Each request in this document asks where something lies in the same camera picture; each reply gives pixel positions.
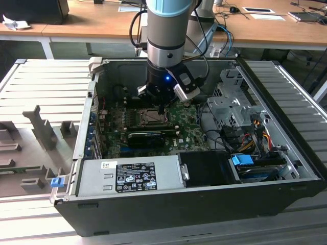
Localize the silver CPU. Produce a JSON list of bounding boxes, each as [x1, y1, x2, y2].
[[145, 110, 161, 121]]

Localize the metal socket cover frame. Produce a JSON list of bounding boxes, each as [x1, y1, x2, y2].
[[139, 109, 169, 125]]

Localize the CPU socket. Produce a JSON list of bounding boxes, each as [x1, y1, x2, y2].
[[137, 107, 171, 126]]

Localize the black graphics card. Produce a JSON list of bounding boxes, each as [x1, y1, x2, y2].
[[127, 131, 166, 148]]

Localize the green motherboard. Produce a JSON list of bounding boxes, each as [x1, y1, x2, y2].
[[98, 95, 213, 159]]

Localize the silver metal drive cage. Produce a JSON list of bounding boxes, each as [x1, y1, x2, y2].
[[206, 68, 268, 133]]

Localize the black power connector bundle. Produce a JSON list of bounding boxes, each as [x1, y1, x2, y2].
[[221, 125, 242, 151]]

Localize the black plastic fan shroud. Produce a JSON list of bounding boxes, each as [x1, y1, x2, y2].
[[177, 150, 241, 189]]

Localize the wooden desk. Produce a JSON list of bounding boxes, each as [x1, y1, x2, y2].
[[0, 0, 327, 61]]

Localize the blue disk carrier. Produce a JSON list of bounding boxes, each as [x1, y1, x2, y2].
[[231, 154, 254, 169]]

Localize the grey power supply unit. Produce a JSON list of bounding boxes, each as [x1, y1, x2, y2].
[[76, 156, 185, 198]]

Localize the black open PC case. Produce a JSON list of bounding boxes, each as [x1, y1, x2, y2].
[[50, 57, 326, 237]]

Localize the white framed desk grommet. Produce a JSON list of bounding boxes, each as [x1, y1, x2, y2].
[[242, 7, 276, 14]]

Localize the white paper sheet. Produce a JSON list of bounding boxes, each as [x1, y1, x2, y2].
[[250, 13, 286, 21]]

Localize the blue plastic case latch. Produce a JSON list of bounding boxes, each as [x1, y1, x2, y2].
[[51, 177, 65, 189]]

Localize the grey parts rack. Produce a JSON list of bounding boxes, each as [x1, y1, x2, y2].
[[0, 104, 80, 197]]

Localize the black box on desk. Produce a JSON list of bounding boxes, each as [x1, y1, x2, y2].
[[0, 0, 70, 26]]

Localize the crumpled white paper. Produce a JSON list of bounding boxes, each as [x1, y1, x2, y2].
[[2, 14, 32, 32]]

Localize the green RAM stick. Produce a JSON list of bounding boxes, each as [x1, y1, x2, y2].
[[0, 165, 43, 175]]

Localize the dark notebook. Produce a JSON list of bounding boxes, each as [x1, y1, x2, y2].
[[288, 11, 323, 23]]

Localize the white wrist camera on bracket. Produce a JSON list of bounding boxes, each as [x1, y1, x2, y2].
[[173, 65, 203, 102]]

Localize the blue cable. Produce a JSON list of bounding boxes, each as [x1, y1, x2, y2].
[[217, 23, 236, 57]]

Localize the yellow red power wires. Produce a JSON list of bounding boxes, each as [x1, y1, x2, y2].
[[240, 118, 273, 154]]

